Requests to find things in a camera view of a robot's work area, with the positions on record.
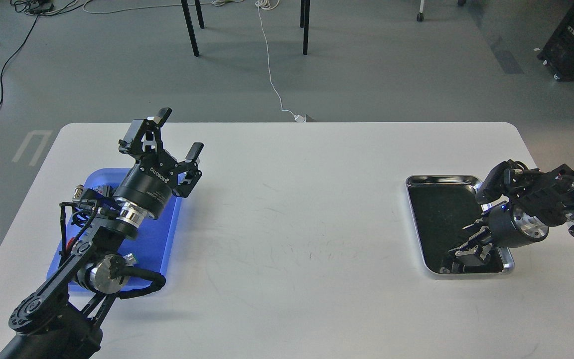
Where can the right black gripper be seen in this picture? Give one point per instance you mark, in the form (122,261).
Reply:
(504,225)

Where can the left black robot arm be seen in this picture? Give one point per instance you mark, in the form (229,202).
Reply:
(62,319)

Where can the blue industrial part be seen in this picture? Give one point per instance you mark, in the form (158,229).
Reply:
(104,190)

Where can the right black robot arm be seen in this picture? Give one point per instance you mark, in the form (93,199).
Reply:
(526,203)

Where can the blue plastic tray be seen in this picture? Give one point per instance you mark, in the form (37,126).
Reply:
(153,244)

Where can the silver metal tray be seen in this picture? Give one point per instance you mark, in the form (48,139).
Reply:
(441,206)

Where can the white green connector part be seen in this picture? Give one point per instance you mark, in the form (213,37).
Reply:
(130,259)

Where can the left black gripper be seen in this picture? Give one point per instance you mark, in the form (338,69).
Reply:
(149,182)

